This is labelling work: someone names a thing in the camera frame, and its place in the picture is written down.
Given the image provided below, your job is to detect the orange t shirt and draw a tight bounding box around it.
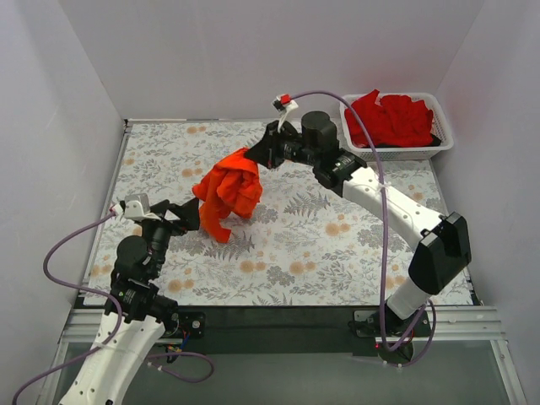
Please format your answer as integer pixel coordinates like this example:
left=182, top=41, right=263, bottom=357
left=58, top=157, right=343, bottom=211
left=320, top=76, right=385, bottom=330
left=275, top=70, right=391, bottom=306
left=192, top=148, right=263, bottom=243

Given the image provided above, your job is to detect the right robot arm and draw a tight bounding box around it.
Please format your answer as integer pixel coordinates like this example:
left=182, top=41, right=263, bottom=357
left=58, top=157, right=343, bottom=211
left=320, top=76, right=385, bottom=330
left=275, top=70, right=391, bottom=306
left=245, top=111, right=472, bottom=336

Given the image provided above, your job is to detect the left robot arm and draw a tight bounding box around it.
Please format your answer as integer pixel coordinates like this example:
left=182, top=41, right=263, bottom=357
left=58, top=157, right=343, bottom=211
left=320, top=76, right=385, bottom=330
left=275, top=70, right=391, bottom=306
left=60, top=194, right=205, bottom=404

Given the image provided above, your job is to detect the red shirts pile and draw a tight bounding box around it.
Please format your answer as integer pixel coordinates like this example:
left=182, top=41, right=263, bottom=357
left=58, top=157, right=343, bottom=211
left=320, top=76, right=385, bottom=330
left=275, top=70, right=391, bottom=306
left=345, top=89, right=434, bottom=148

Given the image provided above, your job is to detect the floral table mat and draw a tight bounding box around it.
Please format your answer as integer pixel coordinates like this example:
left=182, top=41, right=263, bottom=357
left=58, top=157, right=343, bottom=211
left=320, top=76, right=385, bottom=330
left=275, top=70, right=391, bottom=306
left=112, top=121, right=413, bottom=305

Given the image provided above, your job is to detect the black garment in basket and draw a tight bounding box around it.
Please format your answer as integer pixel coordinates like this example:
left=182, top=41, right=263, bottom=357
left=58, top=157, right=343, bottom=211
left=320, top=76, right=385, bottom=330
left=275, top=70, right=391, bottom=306
left=375, top=133, right=442, bottom=149

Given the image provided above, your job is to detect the white plastic basket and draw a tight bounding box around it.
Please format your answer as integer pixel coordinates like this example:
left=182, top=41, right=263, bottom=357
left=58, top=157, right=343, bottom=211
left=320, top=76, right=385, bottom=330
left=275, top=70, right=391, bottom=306
left=339, top=92, right=454, bottom=161

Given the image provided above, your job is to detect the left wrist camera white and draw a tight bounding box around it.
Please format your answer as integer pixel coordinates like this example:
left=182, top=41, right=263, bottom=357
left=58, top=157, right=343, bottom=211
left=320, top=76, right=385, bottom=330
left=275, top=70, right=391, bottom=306
left=109, top=193, right=161, bottom=222

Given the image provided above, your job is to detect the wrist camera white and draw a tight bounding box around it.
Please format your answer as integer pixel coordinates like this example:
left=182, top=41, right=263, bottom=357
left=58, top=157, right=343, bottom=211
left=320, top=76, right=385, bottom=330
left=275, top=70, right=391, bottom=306
left=109, top=193, right=161, bottom=222
left=273, top=94, right=299, bottom=132

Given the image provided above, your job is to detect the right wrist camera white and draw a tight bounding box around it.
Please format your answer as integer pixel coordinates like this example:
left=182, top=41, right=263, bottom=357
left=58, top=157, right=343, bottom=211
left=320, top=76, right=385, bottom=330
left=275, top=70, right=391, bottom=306
left=273, top=94, right=299, bottom=132

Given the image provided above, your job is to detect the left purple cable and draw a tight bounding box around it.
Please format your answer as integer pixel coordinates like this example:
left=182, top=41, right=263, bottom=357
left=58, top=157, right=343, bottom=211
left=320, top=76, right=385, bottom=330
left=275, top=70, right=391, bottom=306
left=11, top=210, right=215, bottom=405

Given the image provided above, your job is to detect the purple cable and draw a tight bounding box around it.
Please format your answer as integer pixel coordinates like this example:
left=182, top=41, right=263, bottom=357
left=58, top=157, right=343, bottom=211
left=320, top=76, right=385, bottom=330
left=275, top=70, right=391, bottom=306
left=290, top=89, right=438, bottom=367
left=11, top=210, right=215, bottom=405

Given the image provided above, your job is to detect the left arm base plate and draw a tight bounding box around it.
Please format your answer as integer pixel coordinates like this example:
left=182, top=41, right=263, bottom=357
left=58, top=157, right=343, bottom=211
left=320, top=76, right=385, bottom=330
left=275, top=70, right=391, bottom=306
left=162, top=311, right=206, bottom=339

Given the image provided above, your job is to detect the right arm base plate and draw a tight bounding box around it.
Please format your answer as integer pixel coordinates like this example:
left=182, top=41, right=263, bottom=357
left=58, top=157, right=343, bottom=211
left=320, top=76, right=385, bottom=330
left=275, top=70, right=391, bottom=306
left=348, top=310, right=431, bottom=338

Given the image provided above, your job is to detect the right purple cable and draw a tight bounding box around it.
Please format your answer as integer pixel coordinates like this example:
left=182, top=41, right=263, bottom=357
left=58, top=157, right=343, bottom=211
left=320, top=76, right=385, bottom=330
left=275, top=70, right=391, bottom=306
left=290, top=89, right=438, bottom=367

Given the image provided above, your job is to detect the aluminium frame rail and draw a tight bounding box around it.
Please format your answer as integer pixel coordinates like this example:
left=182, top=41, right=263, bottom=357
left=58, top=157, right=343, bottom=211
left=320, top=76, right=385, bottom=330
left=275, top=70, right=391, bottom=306
left=61, top=305, right=506, bottom=342

